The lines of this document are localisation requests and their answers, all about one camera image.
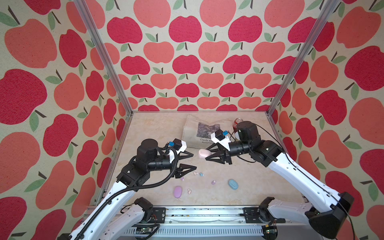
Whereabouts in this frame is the pink earbud charging case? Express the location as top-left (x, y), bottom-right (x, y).
top-left (198, 149), bottom-right (213, 159)

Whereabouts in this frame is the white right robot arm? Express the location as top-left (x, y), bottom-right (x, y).
top-left (206, 121), bottom-right (354, 240)

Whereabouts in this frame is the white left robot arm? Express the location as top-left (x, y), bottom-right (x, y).
top-left (58, 139), bottom-right (196, 240)

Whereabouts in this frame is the purple earbud charging case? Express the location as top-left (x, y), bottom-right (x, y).
top-left (173, 186), bottom-right (183, 199)

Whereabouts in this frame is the blue earbud charging case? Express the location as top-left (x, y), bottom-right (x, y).
top-left (228, 179), bottom-right (239, 190)

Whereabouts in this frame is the red cola can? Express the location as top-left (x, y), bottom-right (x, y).
top-left (233, 118), bottom-right (244, 132)

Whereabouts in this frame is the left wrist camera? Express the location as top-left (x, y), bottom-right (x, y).
top-left (168, 139), bottom-right (187, 153)

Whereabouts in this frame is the black corrugated cable conduit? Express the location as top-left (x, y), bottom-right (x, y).
top-left (73, 148), bottom-right (178, 240)

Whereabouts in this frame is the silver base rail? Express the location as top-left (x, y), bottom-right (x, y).
top-left (77, 205), bottom-right (313, 240)

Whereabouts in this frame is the right aluminium frame post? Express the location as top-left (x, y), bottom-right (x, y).
top-left (267, 1), bottom-right (341, 117)

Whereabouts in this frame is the aluminium frame post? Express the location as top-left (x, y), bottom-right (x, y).
top-left (267, 1), bottom-right (341, 117)
top-left (74, 1), bottom-right (133, 118)

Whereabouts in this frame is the left aluminium frame post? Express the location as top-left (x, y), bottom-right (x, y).
top-left (74, 1), bottom-right (133, 118)

